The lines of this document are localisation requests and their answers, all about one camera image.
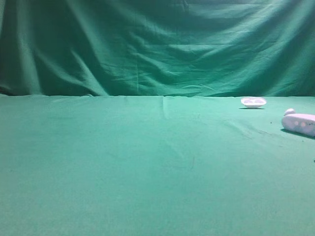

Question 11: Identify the white earphone case body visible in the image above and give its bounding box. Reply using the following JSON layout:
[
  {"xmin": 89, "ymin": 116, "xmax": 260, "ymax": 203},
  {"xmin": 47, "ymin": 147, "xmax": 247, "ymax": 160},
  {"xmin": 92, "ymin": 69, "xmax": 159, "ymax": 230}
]
[{"xmin": 282, "ymin": 114, "xmax": 315, "ymax": 137}]

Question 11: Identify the white earphone case lid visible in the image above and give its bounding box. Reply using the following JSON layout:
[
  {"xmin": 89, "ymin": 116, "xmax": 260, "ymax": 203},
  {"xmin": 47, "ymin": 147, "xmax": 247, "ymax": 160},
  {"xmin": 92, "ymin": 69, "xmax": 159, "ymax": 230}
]
[{"xmin": 241, "ymin": 97, "xmax": 267, "ymax": 109}]

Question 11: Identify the green backdrop cloth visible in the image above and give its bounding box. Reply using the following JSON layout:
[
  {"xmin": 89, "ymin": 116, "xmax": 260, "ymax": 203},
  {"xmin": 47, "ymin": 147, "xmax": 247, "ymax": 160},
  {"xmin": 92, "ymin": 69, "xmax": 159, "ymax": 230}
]
[{"xmin": 0, "ymin": 0, "xmax": 315, "ymax": 97}]

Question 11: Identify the green table cloth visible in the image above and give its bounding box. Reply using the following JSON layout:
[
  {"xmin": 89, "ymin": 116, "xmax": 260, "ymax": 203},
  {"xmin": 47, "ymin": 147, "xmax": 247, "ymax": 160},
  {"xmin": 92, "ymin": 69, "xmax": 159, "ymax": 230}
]
[{"xmin": 0, "ymin": 95, "xmax": 315, "ymax": 236}]

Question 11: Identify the small white earbud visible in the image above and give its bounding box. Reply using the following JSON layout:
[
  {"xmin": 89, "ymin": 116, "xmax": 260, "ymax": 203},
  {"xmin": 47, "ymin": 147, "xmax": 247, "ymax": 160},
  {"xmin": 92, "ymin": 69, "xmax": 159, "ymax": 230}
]
[{"xmin": 284, "ymin": 108, "xmax": 295, "ymax": 116}]

